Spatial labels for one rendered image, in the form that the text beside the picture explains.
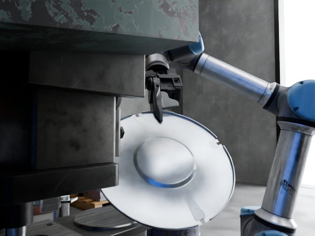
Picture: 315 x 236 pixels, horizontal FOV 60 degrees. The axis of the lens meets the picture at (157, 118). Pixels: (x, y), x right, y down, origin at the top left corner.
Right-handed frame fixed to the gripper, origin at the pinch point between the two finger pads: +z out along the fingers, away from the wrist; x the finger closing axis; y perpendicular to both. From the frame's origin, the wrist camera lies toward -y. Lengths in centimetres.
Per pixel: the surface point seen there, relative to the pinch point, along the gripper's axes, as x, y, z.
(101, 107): -16.8, -11.9, 16.0
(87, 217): 3.1, -14.5, 22.5
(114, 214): 3.8, -10.0, 21.9
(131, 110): 281, 21, -328
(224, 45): 195, 203, -428
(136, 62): -21.3, -6.8, 10.4
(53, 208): -5.7, -18.6, 25.5
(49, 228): 1.3, -20.2, 25.0
